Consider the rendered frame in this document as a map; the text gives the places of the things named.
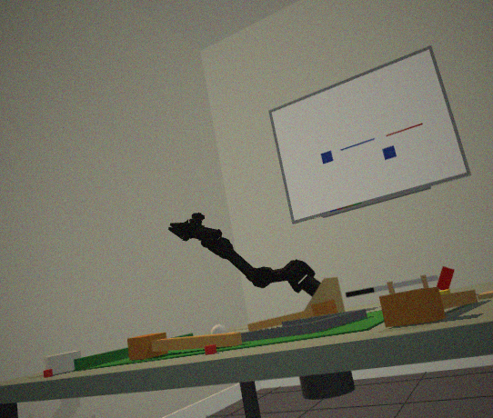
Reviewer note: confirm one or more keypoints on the green flat mat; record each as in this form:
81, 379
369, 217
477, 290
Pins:
373, 319

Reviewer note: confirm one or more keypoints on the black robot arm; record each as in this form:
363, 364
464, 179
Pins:
261, 277

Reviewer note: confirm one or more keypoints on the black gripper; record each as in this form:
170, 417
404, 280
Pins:
188, 230

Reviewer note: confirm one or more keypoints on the white golf ball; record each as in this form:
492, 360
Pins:
218, 329

